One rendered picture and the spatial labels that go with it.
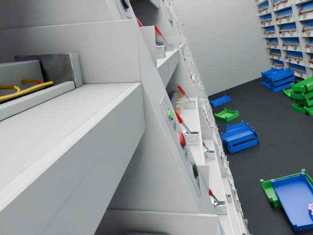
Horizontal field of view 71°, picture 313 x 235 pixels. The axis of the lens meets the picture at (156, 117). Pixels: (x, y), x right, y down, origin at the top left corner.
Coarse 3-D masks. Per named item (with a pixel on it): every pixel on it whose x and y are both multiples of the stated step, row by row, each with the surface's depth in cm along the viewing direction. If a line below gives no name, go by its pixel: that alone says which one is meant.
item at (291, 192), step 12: (276, 180) 143; (288, 180) 143; (300, 180) 142; (276, 192) 138; (288, 192) 140; (300, 192) 136; (312, 192) 134; (288, 204) 134; (300, 204) 132; (288, 216) 125; (300, 216) 127; (300, 228) 121
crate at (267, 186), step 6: (294, 174) 154; (306, 174) 150; (270, 180) 158; (312, 180) 143; (264, 186) 159; (270, 186) 160; (312, 186) 146; (270, 192) 155; (270, 198) 141; (276, 198) 148; (276, 204) 142
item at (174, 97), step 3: (174, 93) 86; (177, 93) 88; (174, 96) 82; (177, 96) 88; (171, 99) 78; (174, 99) 78; (177, 99) 82; (171, 102) 74; (174, 102) 74; (174, 105) 70; (174, 108) 69; (180, 108) 72; (177, 111) 69
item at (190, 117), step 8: (168, 88) 90; (176, 88) 89; (184, 88) 89; (192, 88) 88; (184, 96) 90; (192, 96) 89; (184, 112) 71; (192, 112) 70; (184, 120) 64; (192, 120) 63; (184, 128) 58; (192, 128) 58; (200, 128) 57; (200, 136) 53; (200, 144) 49; (192, 152) 45; (200, 152) 45; (200, 160) 42; (200, 168) 32; (208, 168) 32; (208, 176) 32; (208, 184) 32; (208, 192) 33
